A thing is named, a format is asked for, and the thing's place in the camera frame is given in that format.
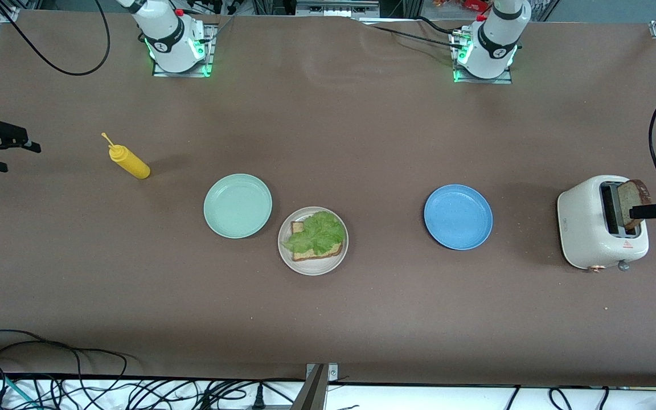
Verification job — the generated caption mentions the mint green plate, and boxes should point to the mint green plate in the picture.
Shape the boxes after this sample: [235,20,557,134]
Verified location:
[203,173,273,239]

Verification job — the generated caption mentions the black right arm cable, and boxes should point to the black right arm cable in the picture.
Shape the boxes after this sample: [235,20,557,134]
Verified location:
[0,0,110,76]

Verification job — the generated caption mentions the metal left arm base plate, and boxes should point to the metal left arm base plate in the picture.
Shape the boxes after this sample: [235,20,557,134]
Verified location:
[450,28,514,85]

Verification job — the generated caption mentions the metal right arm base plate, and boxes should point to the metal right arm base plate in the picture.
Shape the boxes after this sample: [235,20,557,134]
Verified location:
[151,24,216,78]

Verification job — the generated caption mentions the yellow mustard squeeze bottle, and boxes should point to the yellow mustard squeeze bottle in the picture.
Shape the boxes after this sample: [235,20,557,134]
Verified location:
[101,132,151,180]

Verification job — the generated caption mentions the metal table bracket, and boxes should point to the metal table bracket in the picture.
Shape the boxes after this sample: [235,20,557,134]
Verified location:
[291,363,340,410]

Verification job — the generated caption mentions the light brown bread slice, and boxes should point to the light brown bread slice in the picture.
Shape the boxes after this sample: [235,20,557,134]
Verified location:
[291,221,344,263]

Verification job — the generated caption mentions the dark crust bread slice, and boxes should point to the dark crust bread slice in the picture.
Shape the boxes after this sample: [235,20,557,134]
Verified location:
[617,179,652,230]

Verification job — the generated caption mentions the grey power strip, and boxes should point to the grey power strip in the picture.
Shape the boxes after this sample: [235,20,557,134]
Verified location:
[295,0,380,18]

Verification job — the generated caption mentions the beige plate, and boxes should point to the beige plate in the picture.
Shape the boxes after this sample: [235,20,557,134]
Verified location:
[278,206,349,276]

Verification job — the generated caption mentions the tangled black cables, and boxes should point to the tangled black cables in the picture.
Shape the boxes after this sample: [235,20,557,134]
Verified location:
[49,379,306,410]

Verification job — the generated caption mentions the blue plate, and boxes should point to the blue plate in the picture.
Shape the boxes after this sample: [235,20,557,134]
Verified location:
[424,184,494,251]

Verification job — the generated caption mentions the green lettuce leaf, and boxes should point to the green lettuce leaf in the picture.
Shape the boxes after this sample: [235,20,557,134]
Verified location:
[281,211,346,257]

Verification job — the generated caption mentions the white toaster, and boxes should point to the white toaster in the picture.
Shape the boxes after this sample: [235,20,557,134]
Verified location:
[557,175,649,273]

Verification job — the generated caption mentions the red orange package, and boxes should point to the red orange package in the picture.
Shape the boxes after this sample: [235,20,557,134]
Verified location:
[433,0,491,12]

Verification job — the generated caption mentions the black table power cable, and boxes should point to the black table power cable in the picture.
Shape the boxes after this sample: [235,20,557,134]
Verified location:
[416,16,465,35]
[356,22,460,49]

